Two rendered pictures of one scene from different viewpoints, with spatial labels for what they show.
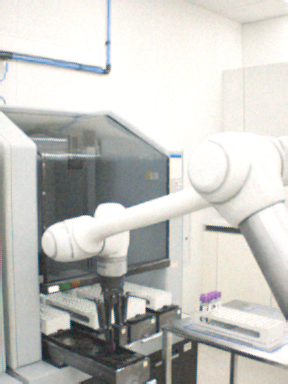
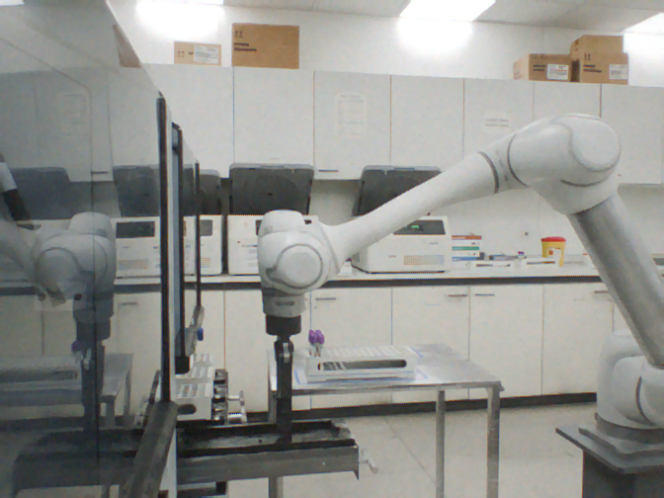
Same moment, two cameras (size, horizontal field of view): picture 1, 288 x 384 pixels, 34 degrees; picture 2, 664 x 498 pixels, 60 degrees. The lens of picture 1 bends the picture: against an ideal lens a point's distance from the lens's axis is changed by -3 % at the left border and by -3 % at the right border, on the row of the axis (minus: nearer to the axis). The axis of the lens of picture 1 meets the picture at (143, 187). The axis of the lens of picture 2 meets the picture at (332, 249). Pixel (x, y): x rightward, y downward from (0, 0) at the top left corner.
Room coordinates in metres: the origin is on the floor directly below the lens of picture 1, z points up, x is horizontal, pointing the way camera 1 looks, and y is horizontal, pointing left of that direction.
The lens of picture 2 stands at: (0.65, 0.97, 1.24)
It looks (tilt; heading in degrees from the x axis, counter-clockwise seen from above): 3 degrees down; 306
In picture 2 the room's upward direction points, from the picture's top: straight up
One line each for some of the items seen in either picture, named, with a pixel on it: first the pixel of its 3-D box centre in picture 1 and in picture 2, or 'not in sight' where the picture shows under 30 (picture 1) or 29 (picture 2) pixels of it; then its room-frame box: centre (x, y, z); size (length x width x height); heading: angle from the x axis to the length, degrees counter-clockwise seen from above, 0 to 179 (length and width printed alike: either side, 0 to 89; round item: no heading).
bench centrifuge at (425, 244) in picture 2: not in sight; (397, 218); (2.58, -2.40, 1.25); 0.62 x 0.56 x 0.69; 136
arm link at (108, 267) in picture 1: (111, 265); (283, 300); (1.42, 0.09, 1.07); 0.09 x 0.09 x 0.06
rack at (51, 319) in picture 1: (34, 316); not in sight; (1.64, 0.39, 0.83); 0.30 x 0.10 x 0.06; 47
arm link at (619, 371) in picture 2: not in sight; (636, 374); (0.86, -0.56, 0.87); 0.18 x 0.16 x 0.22; 138
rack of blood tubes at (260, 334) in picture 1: (237, 324); (359, 363); (1.50, -0.31, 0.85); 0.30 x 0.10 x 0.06; 44
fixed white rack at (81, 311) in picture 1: (79, 311); (140, 407); (1.70, 0.24, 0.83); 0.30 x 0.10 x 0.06; 47
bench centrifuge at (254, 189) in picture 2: not in sight; (271, 218); (3.16, -1.78, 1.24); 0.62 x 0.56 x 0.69; 137
